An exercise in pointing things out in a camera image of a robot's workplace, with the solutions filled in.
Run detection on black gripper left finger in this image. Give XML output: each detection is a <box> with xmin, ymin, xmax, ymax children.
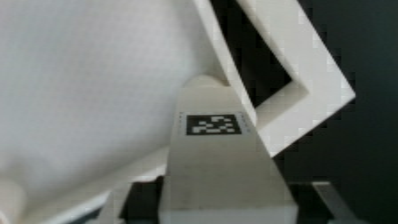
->
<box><xmin>94</xmin><ymin>175</ymin><xmax>165</xmax><ymax>224</ymax></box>

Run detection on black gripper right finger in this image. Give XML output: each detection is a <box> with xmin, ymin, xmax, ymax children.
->
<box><xmin>287</xmin><ymin>181</ymin><xmax>371</xmax><ymax>224</ymax></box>

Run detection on white desk top panel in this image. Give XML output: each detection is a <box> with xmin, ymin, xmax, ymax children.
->
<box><xmin>0</xmin><ymin>0</ymin><xmax>259</xmax><ymax>224</ymax></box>

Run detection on white right barrier block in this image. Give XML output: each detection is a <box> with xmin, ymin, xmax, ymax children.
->
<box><xmin>236</xmin><ymin>0</ymin><xmax>355</xmax><ymax>103</ymax></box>

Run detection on white front barrier rail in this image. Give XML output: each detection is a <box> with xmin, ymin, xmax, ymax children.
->
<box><xmin>33</xmin><ymin>83</ymin><xmax>357</xmax><ymax>224</ymax></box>

